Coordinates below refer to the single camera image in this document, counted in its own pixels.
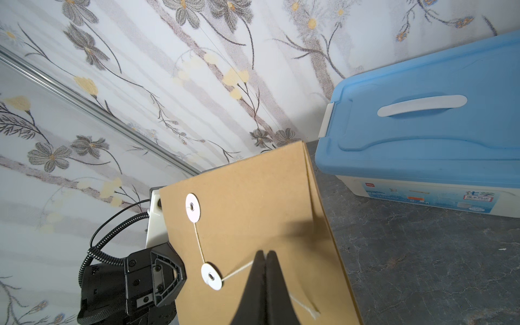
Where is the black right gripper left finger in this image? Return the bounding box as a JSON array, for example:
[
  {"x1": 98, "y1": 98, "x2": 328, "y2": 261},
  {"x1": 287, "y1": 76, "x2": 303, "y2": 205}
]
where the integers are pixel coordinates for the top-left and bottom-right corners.
[{"x1": 231, "y1": 251, "x2": 268, "y2": 325}]

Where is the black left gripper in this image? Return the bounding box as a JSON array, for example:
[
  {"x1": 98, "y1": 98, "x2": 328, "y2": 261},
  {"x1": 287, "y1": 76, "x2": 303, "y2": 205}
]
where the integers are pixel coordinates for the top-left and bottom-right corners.
[{"x1": 77, "y1": 242, "x2": 187, "y2": 324}]

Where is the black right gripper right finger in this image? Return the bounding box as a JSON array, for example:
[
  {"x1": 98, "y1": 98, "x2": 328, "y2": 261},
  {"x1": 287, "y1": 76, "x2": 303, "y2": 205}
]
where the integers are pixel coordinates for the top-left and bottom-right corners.
[{"x1": 265, "y1": 251, "x2": 300, "y2": 325}]

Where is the brown kraft file bag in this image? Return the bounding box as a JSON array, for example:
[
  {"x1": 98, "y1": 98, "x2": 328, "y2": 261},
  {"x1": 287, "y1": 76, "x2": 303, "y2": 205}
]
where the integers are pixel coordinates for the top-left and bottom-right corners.
[{"x1": 160, "y1": 142, "x2": 362, "y2": 324}]

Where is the blue lidded white storage box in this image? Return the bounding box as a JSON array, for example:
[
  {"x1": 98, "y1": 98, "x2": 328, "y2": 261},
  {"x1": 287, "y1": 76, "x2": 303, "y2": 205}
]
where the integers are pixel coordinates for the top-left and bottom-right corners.
[{"x1": 315, "y1": 31, "x2": 519, "y2": 218}]

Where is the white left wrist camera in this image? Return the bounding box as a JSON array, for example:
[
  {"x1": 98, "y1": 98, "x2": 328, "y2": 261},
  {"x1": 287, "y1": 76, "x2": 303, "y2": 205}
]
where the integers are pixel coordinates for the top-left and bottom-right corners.
[{"x1": 146, "y1": 186, "x2": 169, "y2": 249}]

